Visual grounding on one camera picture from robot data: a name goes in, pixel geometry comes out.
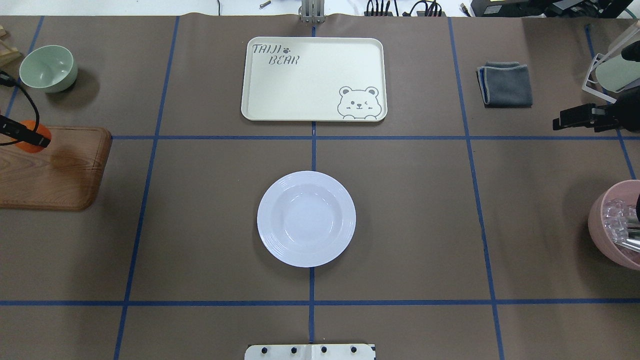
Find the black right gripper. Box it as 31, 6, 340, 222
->
552, 89, 640, 133

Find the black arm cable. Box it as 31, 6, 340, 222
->
0, 70, 41, 147

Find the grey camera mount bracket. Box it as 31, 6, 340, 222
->
298, 0, 326, 25

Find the light green bowl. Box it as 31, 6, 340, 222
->
19, 45, 78, 94

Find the white wire cup rack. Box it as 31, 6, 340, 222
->
582, 20, 640, 104

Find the mint green cup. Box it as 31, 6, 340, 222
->
595, 55, 640, 92

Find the cream bear tray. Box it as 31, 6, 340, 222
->
241, 36, 388, 123

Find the grey folded cloth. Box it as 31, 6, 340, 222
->
476, 61, 533, 109

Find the orange fruit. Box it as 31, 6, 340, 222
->
14, 120, 53, 154

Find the white round plate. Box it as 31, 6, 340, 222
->
256, 170, 357, 268

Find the wooden cup drying rack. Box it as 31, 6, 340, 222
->
0, 25, 23, 67

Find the pink bowl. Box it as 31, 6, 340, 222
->
588, 179, 640, 271

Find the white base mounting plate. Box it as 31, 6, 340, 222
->
244, 343, 377, 360

